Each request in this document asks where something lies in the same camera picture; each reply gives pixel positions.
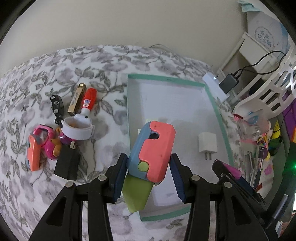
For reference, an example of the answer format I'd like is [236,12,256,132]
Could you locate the red capped glue bottle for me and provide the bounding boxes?
[80,88,97,117]

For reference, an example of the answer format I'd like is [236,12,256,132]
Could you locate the black toy car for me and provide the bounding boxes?
[50,95,64,125]

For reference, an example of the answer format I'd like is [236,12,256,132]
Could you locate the pink kids watch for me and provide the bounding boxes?
[33,125,55,147]

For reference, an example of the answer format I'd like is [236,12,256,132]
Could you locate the metal scissors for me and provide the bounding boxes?
[245,147,259,187]

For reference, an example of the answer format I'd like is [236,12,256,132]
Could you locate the black power adapter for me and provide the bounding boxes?
[54,141,81,181]

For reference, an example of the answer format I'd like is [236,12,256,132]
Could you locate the teal rimmed white tray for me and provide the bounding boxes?
[127,73,235,222]

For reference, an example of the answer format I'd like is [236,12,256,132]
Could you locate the clear plastic bag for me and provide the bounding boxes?
[234,109,271,142]

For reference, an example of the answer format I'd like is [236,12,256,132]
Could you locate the coral blue green toy knife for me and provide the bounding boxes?
[122,121,176,213]

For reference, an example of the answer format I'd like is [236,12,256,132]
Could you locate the orange blue toy knife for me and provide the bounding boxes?
[26,133,42,171]

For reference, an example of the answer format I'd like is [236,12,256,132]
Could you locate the gold rectangular lighter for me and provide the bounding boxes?
[67,83,86,116]

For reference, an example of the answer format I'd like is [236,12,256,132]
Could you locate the black cable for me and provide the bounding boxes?
[232,50,287,78]

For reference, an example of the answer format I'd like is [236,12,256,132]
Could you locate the white power strip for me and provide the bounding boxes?
[202,72,230,102]

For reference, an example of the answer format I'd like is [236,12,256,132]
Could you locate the pink puppy toy figure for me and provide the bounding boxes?
[43,127,73,160]

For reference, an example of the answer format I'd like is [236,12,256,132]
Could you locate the white power adapter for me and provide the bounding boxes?
[198,132,217,160]

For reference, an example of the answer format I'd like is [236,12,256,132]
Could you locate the white lattice basket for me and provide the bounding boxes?
[233,46,295,119]

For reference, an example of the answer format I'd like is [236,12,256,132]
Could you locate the floral grey white blanket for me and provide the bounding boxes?
[1,45,245,240]

